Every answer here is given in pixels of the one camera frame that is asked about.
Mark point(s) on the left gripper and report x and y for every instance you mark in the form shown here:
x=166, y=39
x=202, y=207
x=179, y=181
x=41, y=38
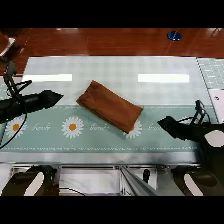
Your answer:
x=41, y=100

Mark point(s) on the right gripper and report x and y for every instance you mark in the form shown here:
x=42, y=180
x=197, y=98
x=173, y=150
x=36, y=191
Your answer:
x=178, y=128

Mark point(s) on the brown shirt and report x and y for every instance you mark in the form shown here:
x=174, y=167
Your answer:
x=110, y=106

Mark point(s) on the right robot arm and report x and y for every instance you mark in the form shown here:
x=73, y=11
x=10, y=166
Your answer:
x=213, y=146

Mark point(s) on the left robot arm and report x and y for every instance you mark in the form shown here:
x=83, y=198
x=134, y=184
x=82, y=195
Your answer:
x=10, y=108

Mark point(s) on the blue round object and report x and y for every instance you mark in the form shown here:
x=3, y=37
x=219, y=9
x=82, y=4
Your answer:
x=174, y=35

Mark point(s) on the silver frame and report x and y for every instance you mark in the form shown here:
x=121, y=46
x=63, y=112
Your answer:
x=113, y=176

